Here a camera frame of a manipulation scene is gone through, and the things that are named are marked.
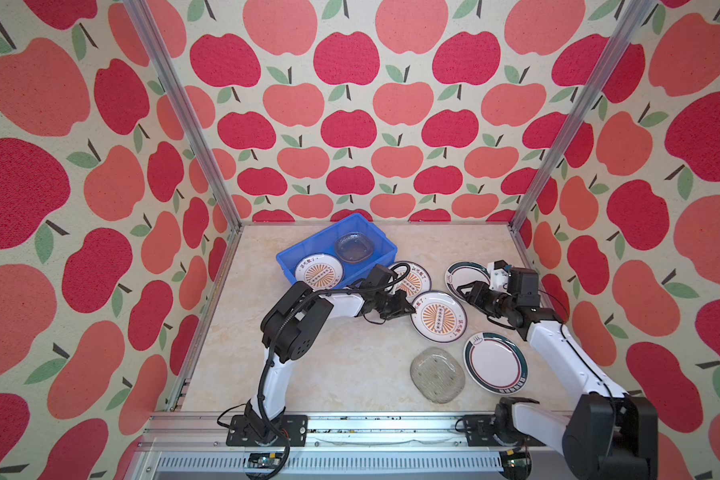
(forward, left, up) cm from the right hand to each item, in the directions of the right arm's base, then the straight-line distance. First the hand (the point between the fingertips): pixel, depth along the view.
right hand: (468, 289), depth 85 cm
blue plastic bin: (+20, +25, -9) cm, 33 cm away
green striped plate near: (-16, -9, -13) cm, 22 cm away
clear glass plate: (-20, +7, -15) cm, 26 cm away
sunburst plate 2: (+11, +13, -14) cm, 22 cm away
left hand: (-4, +12, -9) cm, 16 cm away
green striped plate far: (+16, -3, -13) cm, 21 cm away
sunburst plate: (+11, +48, -12) cm, 50 cm away
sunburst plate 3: (-3, +6, -12) cm, 14 cm away
